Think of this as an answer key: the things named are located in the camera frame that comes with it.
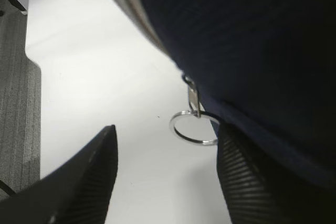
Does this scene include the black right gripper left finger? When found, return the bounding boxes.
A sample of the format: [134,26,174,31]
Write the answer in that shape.
[1,125,118,224]

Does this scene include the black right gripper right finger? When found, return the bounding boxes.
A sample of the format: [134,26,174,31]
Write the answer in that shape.
[217,123,335,223]

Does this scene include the navy insulated lunch bag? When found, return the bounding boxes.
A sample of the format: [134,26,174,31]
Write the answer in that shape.
[114,0,335,191]

